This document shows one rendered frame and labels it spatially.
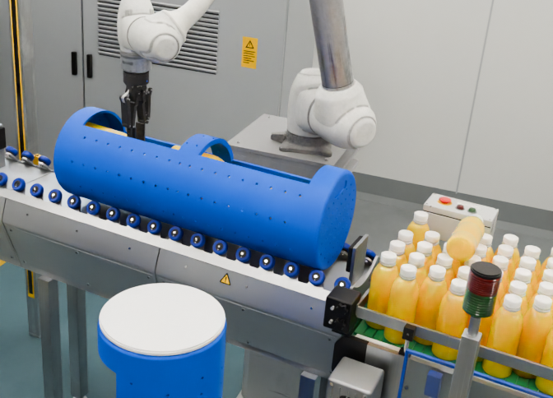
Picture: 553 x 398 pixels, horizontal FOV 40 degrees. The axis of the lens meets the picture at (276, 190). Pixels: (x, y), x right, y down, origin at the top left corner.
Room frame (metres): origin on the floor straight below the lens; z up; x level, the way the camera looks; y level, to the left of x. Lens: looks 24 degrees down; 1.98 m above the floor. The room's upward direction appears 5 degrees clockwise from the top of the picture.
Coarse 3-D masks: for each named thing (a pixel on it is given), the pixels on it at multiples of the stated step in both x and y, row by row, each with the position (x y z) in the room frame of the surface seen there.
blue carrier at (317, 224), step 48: (96, 144) 2.05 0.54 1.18; (144, 144) 2.02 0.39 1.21; (192, 144) 2.00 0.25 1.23; (96, 192) 2.03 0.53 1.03; (144, 192) 1.95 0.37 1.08; (192, 192) 1.89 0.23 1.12; (240, 192) 1.84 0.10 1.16; (288, 192) 1.80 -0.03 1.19; (336, 192) 1.83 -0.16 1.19; (240, 240) 1.84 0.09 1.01; (288, 240) 1.76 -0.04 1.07; (336, 240) 1.86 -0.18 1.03
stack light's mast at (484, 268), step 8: (472, 264) 1.36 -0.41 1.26; (480, 264) 1.36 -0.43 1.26; (488, 264) 1.36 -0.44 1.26; (472, 272) 1.33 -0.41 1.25; (480, 272) 1.32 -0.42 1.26; (488, 272) 1.33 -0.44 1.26; (496, 272) 1.33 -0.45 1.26; (472, 320) 1.34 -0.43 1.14; (480, 320) 1.34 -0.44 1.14; (472, 328) 1.33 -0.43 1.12; (472, 336) 1.33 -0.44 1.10
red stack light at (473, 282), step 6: (468, 276) 1.34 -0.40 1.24; (474, 276) 1.33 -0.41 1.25; (468, 282) 1.34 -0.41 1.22; (474, 282) 1.32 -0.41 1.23; (480, 282) 1.32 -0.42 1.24; (486, 282) 1.31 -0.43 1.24; (492, 282) 1.31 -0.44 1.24; (498, 282) 1.32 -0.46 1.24; (468, 288) 1.33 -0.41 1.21; (474, 288) 1.32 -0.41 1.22; (480, 288) 1.31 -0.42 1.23; (486, 288) 1.31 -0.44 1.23; (492, 288) 1.31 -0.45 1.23; (498, 288) 1.33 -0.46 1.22; (480, 294) 1.31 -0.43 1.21; (486, 294) 1.31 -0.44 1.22; (492, 294) 1.32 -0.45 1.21
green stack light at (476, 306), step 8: (464, 296) 1.34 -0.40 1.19; (472, 296) 1.32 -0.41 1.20; (480, 296) 1.31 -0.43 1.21; (496, 296) 1.33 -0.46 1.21; (464, 304) 1.34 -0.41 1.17; (472, 304) 1.32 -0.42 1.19; (480, 304) 1.31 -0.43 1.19; (488, 304) 1.31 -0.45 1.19; (472, 312) 1.32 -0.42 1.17; (480, 312) 1.31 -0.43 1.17; (488, 312) 1.32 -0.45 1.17
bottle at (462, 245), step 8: (472, 216) 1.79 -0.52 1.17; (464, 224) 1.74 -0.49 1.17; (472, 224) 1.74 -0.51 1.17; (480, 224) 1.76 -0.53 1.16; (456, 232) 1.70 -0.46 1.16; (464, 232) 1.69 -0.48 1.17; (472, 232) 1.70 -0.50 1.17; (480, 232) 1.73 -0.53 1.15; (448, 240) 1.68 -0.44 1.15; (456, 240) 1.67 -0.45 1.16; (464, 240) 1.66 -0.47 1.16; (472, 240) 1.67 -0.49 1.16; (480, 240) 1.72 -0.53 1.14; (448, 248) 1.67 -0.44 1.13; (456, 248) 1.67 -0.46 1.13; (464, 248) 1.66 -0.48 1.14; (472, 248) 1.65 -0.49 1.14; (456, 256) 1.67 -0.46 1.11; (464, 256) 1.66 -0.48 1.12; (472, 256) 1.65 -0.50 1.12
